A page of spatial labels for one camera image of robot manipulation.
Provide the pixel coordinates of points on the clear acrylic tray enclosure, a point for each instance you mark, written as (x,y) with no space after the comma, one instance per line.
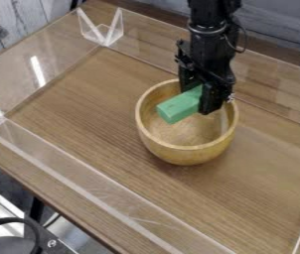
(69,144)

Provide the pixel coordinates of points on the black metal base plate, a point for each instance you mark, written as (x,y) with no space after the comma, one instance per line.
(26,245)

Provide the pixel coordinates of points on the black table leg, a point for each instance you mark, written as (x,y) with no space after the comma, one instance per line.
(36,210)

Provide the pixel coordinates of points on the green rectangular block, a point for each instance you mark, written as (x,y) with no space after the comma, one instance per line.
(179,106)

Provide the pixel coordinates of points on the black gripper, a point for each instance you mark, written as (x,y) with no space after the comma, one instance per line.
(203,64)

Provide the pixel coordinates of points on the brown wooden bowl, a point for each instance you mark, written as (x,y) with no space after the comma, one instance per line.
(194,140)

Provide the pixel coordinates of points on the clear acrylic corner bracket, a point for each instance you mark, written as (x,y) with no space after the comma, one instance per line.
(100,34)

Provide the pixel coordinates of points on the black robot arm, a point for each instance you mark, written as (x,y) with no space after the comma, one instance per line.
(210,13)

